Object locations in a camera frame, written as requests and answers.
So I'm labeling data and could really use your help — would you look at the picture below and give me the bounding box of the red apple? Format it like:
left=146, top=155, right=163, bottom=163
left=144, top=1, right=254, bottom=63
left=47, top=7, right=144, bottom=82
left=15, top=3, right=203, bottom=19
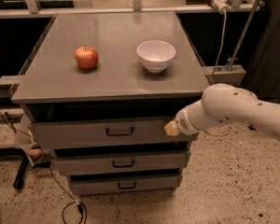
left=75, top=45, right=99, bottom=70

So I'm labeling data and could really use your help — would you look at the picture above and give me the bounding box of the grey back rail shelf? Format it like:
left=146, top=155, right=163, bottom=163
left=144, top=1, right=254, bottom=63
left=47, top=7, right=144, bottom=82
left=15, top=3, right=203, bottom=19
left=0, top=2, right=267, bottom=20

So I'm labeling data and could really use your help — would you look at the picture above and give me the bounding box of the grey drawer cabinet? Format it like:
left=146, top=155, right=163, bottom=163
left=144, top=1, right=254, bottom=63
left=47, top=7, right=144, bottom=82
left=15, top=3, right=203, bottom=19
left=12, top=12, right=209, bottom=184

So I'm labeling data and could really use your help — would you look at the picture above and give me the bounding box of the white bowl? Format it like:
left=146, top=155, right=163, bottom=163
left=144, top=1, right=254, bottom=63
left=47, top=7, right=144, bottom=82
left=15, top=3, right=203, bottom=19
left=136, top=40, right=176, bottom=73

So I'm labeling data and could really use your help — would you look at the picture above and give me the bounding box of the grey bracket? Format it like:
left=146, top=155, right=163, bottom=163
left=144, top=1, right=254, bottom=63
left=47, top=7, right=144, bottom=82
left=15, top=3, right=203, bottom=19
left=203, top=65, right=245, bottom=86
left=0, top=75, right=22, bottom=98

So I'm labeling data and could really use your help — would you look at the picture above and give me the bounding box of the black floor cable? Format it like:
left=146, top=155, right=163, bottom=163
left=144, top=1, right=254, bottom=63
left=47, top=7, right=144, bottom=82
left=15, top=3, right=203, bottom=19
left=0, top=105, right=88, bottom=224

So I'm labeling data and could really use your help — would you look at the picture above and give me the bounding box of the metal diagonal rod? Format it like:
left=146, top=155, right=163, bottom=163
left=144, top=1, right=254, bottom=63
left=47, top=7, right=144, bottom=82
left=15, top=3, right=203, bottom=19
left=224, top=0, right=260, bottom=71

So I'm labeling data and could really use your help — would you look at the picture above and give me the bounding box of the grey right side bracket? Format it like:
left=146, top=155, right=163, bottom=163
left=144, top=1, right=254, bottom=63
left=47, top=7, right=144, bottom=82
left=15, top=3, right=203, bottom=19
left=203, top=65, right=245, bottom=86

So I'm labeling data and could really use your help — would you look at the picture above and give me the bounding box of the grey middle drawer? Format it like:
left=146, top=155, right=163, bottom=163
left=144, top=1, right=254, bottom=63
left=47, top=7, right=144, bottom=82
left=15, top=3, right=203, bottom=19
left=53, top=150, right=190, bottom=175

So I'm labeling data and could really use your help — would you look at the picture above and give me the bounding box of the white power cable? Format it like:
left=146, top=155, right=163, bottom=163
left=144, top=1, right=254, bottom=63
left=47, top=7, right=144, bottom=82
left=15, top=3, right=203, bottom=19
left=203, top=8, right=233, bottom=138

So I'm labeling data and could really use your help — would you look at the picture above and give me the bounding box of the grey top drawer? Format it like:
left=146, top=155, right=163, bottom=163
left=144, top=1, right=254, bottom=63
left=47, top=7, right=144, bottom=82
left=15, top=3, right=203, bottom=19
left=30, top=118, right=197, bottom=149

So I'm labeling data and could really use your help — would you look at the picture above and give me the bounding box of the grey drawer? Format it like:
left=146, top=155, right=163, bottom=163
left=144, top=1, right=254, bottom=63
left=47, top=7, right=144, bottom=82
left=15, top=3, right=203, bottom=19
left=69, top=173, right=182, bottom=195
left=30, top=118, right=197, bottom=149
left=53, top=150, right=190, bottom=175

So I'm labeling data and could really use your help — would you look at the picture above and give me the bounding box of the grey left side bracket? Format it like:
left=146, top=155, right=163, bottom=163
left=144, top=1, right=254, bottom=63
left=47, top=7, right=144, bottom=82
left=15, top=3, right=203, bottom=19
left=0, top=75, right=22, bottom=98

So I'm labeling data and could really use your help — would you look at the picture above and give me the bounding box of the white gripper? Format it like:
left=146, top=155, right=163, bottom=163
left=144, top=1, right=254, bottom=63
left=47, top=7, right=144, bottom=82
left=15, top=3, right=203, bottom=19
left=163, top=105, right=199, bottom=136

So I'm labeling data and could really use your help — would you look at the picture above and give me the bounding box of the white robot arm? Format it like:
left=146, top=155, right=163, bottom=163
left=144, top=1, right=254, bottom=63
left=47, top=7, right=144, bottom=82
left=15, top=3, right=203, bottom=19
left=164, top=83, right=280, bottom=141

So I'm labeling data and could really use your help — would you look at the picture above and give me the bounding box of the grey bottom drawer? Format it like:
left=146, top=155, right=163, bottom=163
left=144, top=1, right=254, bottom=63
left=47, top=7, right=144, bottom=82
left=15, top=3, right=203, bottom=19
left=69, top=173, right=182, bottom=195

